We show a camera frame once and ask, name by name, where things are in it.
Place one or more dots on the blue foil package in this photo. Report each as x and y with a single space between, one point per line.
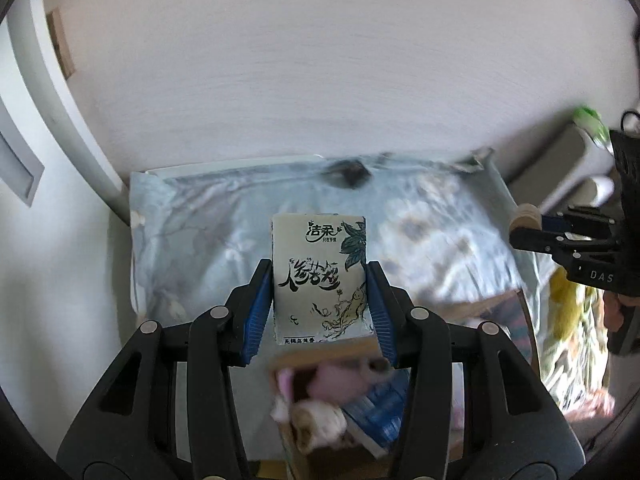
374 420

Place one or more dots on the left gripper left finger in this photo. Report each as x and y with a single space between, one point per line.
164 408

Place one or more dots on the white tissue pack black calligraphy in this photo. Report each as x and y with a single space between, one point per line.
320 285

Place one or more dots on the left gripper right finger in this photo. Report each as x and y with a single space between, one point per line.
476 409

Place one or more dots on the yellow floral bedding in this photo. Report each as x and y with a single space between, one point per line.
573 350

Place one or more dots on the white spotted rolled cloth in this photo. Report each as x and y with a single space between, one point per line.
316 423

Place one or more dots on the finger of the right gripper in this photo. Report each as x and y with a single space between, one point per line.
570 254
578 219

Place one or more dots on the black round cap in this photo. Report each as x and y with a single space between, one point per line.
347 173

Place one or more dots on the pink fluffy towel roll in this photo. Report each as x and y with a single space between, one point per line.
333 382

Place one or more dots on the brown cardboard box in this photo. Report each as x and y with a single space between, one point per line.
349 460

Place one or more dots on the floral light blue tablecloth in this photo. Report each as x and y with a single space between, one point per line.
440 231

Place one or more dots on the brown sponge ball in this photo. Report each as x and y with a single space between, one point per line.
526 216

